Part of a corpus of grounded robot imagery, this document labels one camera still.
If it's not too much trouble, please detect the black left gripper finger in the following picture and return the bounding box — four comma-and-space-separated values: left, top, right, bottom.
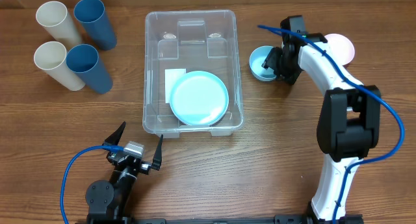
151, 135, 163, 171
103, 121, 126, 145

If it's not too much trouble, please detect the light blue plastic bowl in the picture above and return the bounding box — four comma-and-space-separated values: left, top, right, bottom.
249, 45, 276, 82

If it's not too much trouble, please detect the light blue plastic plate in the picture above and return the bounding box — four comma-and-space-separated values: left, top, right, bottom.
169, 71, 229, 125

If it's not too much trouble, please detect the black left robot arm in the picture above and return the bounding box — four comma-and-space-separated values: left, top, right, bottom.
85, 122, 163, 223

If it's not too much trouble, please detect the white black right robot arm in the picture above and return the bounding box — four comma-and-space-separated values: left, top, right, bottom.
262, 15, 380, 223

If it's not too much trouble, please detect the pink plastic bowl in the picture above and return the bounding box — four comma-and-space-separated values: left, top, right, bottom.
325, 33, 355, 65

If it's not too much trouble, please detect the dark blue cup near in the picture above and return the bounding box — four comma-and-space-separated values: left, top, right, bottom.
66, 44, 113, 94

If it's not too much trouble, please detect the dark blue cup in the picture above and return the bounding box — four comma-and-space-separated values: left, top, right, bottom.
66, 44, 113, 94
74, 0, 117, 51

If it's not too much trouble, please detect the clear plastic storage bin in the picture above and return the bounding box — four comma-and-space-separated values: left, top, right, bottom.
142, 10, 244, 138

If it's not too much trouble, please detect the cream cup near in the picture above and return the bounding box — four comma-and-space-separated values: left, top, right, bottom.
33, 41, 85, 91

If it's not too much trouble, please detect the cream cup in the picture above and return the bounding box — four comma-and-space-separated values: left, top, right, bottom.
36, 1, 83, 50
33, 41, 85, 91

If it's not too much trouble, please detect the dark blue cup far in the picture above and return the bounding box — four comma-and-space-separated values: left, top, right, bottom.
74, 0, 117, 51

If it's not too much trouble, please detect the cream cup far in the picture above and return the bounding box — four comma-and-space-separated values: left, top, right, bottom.
36, 1, 83, 50

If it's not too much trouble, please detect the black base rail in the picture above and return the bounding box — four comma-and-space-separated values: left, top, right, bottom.
76, 214, 363, 224

